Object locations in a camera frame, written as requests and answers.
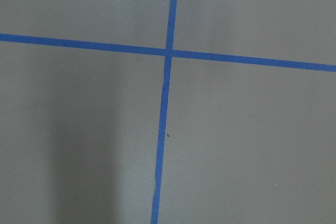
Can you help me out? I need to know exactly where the blue tape strip lengthwise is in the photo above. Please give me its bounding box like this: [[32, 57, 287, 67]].
[[150, 0, 177, 224]]

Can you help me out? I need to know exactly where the blue tape strip crosswise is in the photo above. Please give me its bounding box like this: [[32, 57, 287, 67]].
[[1, 33, 335, 72]]

